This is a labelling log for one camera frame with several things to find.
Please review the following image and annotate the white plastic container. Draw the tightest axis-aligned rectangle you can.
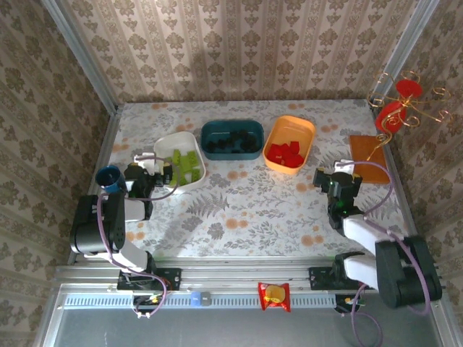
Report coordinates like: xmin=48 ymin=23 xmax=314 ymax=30
xmin=153 ymin=131 xmax=207 ymax=196

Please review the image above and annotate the orange wooden board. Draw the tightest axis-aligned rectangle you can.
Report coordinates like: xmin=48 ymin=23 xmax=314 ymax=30
xmin=349 ymin=134 xmax=392 ymax=185

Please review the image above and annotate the blue cup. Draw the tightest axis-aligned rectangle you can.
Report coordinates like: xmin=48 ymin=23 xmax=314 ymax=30
xmin=95 ymin=165 xmax=127 ymax=194

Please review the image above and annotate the teal plastic container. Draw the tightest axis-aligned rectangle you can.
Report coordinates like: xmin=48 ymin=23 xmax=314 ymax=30
xmin=200 ymin=119 xmax=264 ymax=161

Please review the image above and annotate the red round candle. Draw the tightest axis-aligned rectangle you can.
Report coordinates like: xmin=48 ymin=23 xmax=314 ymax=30
xmin=375 ymin=100 xmax=408 ymax=133
xmin=396 ymin=79 xmax=423 ymax=99

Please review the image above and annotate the orange plastic container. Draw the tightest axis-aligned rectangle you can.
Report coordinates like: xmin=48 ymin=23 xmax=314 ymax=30
xmin=262 ymin=114 xmax=317 ymax=176

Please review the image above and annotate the floral patterned tablecloth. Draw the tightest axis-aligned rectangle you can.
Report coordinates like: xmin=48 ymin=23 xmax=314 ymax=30
xmin=85 ymin=99 xmax=413 ymax=260

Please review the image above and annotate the red snack bag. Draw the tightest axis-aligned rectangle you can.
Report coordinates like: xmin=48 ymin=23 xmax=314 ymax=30
xmin=257 ymin=281 xmax=292 ymax=312

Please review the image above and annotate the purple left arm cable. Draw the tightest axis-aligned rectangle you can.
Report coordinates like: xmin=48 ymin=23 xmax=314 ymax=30
xmin=95 ymin=153 xmax=180 ymax=321

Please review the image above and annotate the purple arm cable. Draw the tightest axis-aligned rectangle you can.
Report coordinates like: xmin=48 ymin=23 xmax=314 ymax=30
xmin=95 ymin=153 xmax=180 ymax=321
xmin=341 ymin=160 xmax=433 ymax=347

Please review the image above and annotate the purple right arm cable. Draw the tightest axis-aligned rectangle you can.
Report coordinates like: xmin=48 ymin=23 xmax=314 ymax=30
xmin=341 ymin=160 xmax=433 ymax=347

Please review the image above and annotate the aluminium side rail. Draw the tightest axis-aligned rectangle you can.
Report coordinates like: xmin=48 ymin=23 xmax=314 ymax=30
xmin=67 ymin=106 xmax=122 ymax=267
xmin=368 ymin=100 xmax=424 ymax=256

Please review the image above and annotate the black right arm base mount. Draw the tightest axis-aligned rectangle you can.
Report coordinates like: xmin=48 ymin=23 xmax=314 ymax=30
xmin=308 ymin=266 xmax=365 ymax=292

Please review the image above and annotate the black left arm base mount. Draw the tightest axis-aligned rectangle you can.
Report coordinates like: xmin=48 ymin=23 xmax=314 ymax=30
xmin=117 ymin=266 xmax=182 ymax=292

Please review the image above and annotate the gold wire candle holder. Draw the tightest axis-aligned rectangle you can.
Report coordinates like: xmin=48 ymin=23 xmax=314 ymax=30
xmin=367 ymin=70 xmax=455 ymax=160

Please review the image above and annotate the aluminium front rail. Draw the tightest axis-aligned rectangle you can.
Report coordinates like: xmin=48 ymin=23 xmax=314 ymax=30
xmin=54 ymin=254 xmax=449 ymax=292

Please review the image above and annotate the aluminium frame post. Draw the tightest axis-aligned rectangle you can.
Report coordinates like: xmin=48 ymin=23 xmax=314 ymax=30
xmin=368 ymin=0 xmax=441 ymax=106
xmin=40 ymin=0 xmax=119 ymax=113

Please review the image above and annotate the slotted grey cable tray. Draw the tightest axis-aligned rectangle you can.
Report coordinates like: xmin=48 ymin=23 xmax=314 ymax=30
xmin=61 ymin=291 xmax=339 ymax=309

